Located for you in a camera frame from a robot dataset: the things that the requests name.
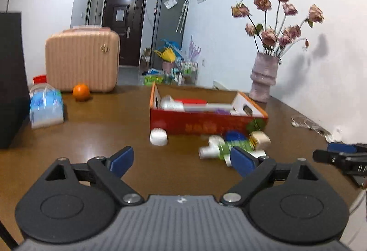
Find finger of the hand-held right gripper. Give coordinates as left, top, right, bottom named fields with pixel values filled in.
left=312, top=149, right=346, bottom=165
left=328, top=142, right=367, bottom=154

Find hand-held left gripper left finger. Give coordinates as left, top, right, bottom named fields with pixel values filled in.
left=43, top=146, right=145, bottom=206

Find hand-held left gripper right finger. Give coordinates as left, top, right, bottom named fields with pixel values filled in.
left=219, top=146, right=323, bottom=206

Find beige block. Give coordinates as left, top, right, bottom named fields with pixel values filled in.
left=249, top=131, right=272, bottom=150

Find white ribbed cap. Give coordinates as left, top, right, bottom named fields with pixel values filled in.
left=150, top=128, right=168, bottom=146

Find red cardboard box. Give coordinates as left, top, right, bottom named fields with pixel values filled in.
left=149, top=82, right=269, bottom=136

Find red and white lint brush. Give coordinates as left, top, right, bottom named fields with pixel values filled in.
left=175, top=99, right=234, bottom=113

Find white square bottle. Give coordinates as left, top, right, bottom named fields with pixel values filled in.
left=160, top=95, right=186, bottom=112

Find white earphones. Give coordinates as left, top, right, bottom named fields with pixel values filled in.
left=291, top=115, right=332, bottom=137

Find orange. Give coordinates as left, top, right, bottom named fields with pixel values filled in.
left=72, top=84, right=91, bottom=102

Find green packets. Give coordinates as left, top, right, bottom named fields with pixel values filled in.
left=143, top=75, right=166, bottom=86

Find pink ceramic vase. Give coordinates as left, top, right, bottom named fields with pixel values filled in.
left=248, top=52, right=280, bottom=103

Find blue tissue pack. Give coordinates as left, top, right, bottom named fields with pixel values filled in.
left=29, top=85, right=65, bottom=129

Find pink ribbed suitcase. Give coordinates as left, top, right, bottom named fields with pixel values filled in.
left=45, top=26, right=120, bottom=93

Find yellow watering can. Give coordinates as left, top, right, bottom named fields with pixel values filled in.
left=155, top=49, right=176, bottom=63

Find blue plastic bag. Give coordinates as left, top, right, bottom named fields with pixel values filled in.
left=161, top=38, right=181, bottom=52

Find dried roses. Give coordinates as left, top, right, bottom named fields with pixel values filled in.
left=231, top=0, right=325, bottom=57

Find dark entrance door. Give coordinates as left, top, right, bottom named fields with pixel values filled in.
left=102, top=0, right=147, bottom=67

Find grey refrigerator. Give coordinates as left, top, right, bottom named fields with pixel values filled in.
left=150, top=0, right=190, bottom=70

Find folded umbrella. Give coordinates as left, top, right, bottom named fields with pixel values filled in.
left=176, top=0, right=190, bottom=33

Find side room door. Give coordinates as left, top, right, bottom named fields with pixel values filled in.
left=85, top=0, right=101, bottom=27

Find wire storage cart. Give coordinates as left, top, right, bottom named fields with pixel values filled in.
left=172, top=60, right=198, bottom=86

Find purple wall decoration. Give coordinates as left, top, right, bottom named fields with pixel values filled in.
left=188, top=35, right=202, bottom=63

